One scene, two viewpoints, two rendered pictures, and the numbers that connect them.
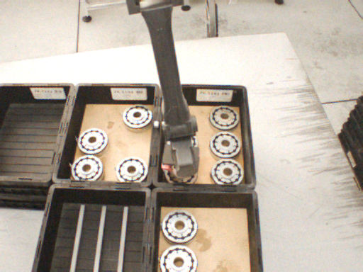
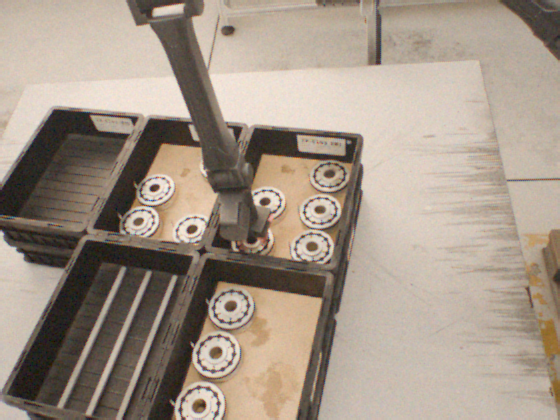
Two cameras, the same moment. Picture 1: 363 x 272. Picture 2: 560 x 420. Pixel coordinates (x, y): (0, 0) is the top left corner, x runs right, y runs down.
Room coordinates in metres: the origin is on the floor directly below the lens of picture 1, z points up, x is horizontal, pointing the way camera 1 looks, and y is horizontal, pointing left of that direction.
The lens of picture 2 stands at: (-0.10, -0.35, 1.96)
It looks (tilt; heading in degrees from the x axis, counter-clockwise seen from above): 53 degrees down; 22
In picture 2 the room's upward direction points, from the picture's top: 12 degrees counter-clockwise
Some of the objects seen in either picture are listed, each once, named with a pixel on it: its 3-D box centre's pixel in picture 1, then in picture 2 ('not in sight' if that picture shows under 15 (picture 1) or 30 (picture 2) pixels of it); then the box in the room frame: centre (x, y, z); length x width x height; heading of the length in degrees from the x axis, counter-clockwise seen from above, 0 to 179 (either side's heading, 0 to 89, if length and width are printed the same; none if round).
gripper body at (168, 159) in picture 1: (181, 151); (243, 210); (0.57, 0.00, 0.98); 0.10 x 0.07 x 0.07; 84
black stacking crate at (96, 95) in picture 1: (111, 139); (178, 190); (0.69, 0.23, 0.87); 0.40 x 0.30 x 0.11; 178
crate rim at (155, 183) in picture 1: (203, 132); (288, 192); (0.68, -0.07, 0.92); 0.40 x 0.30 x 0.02; 178
